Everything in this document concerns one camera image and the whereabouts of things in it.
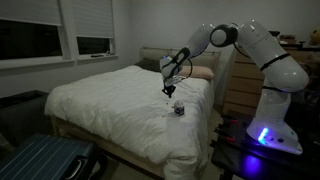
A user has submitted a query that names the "dark pillow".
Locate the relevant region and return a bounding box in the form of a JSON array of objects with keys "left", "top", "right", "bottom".
[{"left": 134, "top": 58, "right": 163, "bottom": 73}]

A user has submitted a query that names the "white window sill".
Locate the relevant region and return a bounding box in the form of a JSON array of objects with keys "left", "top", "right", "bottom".
[{"left": 0, "top": 54, "right": 119, "bottom": 70}]

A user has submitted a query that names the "black robot table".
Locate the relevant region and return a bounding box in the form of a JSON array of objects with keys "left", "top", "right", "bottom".
[{"left": 209, "top": 111, "right": 320, "bottom": 180}]

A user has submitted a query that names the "dark blue suitcase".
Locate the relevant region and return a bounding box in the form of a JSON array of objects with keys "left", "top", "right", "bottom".
[{"left": 0, "top": 133, "right": 108, "bottom": 180}]

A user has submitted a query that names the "narrow white window blind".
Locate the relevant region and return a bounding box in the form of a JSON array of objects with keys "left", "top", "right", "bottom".
[{"left": 71, "top": 0, "right": 115, "bottom": 39}]

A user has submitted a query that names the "yellow plush toy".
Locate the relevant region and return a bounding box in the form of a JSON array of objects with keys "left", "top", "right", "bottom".
[{"left": 309, "top": 28, "right": 320, "bottom": 46}]

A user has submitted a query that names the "wide dark window pane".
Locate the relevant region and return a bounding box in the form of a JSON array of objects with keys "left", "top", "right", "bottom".
[{"left": 0, "top": 19, "right": 63, "bottom": 61}]

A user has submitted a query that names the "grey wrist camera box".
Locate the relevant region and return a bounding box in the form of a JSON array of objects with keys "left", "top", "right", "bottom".
[{"left": 166, "top": 76, "right": 184, "bottom": 85}]

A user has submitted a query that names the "narrow dark window pane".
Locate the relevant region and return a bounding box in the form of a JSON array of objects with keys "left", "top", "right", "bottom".
[{"left": 76, "top": 36, "right": 112, "bottom": 56}]

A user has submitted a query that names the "red black clamp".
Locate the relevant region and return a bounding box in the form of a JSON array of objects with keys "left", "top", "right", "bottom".
[
  {"left": 213, "top": 128, "right": 237, "bottom": 144},
  {"left": 220, "top": 114, "right": 240, "bottom": 126}
]

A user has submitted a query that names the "small brown box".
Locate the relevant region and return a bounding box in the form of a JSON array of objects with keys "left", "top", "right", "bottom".
[{"left": 279, "top": 33, "right": 298, "bottom": 45}]

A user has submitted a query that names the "beige bed headboard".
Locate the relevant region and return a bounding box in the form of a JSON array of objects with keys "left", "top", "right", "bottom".
[{"left": 139, "top": 46, "right": 222, "bottom": 73}]

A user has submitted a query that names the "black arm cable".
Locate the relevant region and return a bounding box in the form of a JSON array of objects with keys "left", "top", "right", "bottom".
[{"left": 181, "top": 41, "right": 298, "bottom": 94}]

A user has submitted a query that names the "dark ottoman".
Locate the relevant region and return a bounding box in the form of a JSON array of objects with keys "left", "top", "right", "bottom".
[{"left": 0, "top": 89, "right": 56, "bottom": 148}]

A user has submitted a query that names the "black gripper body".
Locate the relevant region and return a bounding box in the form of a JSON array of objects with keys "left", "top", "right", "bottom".
[{"left": 161, "top": 84, "right": 177, "bottom": 95}]

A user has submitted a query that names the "white quilted duvet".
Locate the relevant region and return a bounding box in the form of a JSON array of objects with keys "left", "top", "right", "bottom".
[{"left": 44, "top": 64, "right": 216, "bottom": 180}]

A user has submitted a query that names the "wooden dresser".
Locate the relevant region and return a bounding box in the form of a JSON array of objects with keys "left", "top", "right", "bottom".
[{"left": 221, "top": 43, "right": 320, "bottom": 118}]

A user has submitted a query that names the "wide white window blind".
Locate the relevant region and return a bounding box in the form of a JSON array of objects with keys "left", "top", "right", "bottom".
[{"left": 0, "top": 0, "right": 63, "bottom": 27}]

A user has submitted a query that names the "small glass jar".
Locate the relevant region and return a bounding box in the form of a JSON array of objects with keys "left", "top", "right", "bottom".
[{"left": 173, "top": 100, "right": 186, "bottom": 117}]

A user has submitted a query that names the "wooden bed frame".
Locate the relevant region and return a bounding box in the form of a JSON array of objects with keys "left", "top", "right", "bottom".
[{"left": 49, "top": 115, "right": 167, "bottom": 179}]

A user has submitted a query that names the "pink pillow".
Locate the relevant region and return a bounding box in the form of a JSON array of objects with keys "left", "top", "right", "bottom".
[{"left": 178, "top": 64, "right": 215, "bottom": 81}]

